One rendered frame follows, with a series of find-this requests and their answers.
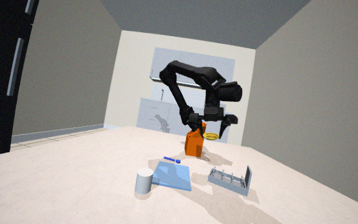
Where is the blue flat mat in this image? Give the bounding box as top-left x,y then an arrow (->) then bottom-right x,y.
152,161 -> 191,191

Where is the yellow round plate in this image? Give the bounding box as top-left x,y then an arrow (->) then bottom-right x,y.
203,133 -> 219,141

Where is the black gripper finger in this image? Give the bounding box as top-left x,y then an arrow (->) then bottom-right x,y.
194,120 -> 203,138
219,121 -> 231,140

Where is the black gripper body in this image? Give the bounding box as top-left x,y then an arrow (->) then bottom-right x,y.
188,100 -> 238,124

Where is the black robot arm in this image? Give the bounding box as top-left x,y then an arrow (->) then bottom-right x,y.
159,61 -> 242,132

